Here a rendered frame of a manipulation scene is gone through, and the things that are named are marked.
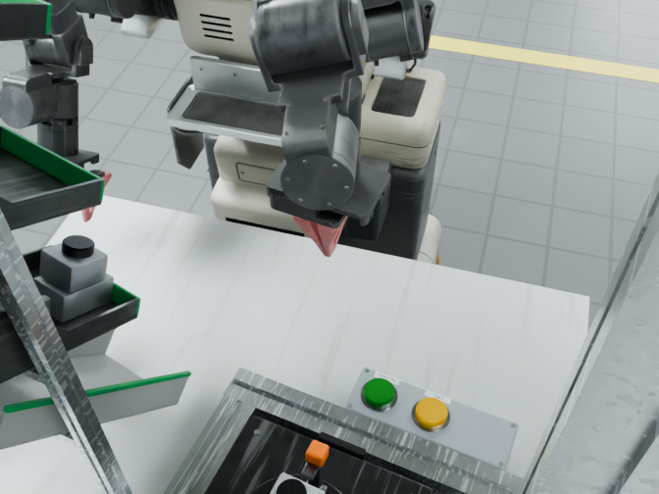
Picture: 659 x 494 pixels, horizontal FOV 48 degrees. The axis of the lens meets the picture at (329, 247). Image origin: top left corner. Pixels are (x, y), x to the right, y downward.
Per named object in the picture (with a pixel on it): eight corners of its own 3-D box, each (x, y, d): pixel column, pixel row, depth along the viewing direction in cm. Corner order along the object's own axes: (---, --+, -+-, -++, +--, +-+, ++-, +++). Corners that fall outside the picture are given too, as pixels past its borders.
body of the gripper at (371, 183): (365, 231, 66) (368, 169, 61) (265, 200, 69) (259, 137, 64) (391, 187, 70) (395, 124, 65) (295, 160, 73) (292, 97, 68)
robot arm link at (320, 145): (358, -13, 56) (253, 9, 58) (348, 71, 48) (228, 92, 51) (389, 113, 65) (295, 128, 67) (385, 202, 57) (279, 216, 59)
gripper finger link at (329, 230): (336, 282, 73) (336, 214, 66) (273, 261, 75) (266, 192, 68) (363, 237, 77) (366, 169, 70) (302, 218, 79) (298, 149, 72)
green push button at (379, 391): (370, 380, 97) (371, 372, 95) (398, 391, 96) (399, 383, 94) (358, 405, 94) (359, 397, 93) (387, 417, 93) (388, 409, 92)
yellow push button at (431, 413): (420, 400, 95) (422, 391, 93) (450, 411, 94) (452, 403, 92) (410, 425, 92) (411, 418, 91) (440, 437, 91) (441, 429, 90)
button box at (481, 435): (362, 388, 102) (364, 364, 97) (511, 445, 96) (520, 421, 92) (342, 430, 98) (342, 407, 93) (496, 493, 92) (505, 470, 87)
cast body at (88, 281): (81, 283, 77) (88, 223, 74) (112, 302, 75) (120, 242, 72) (13, 311, 70) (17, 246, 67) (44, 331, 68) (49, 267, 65)
